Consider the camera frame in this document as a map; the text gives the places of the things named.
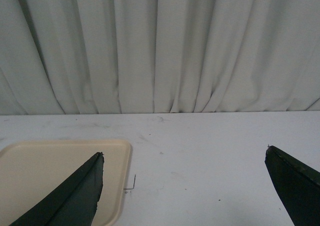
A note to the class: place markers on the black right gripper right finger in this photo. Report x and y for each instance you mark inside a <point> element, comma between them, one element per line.
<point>297,185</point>

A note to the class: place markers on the beige square plastic plate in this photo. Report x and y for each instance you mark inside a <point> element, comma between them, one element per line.
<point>30,170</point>

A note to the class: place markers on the white pleated curtain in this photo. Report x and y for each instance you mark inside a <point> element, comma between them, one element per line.
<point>158,56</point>

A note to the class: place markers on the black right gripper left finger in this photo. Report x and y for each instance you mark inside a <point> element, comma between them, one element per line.
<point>74,202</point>

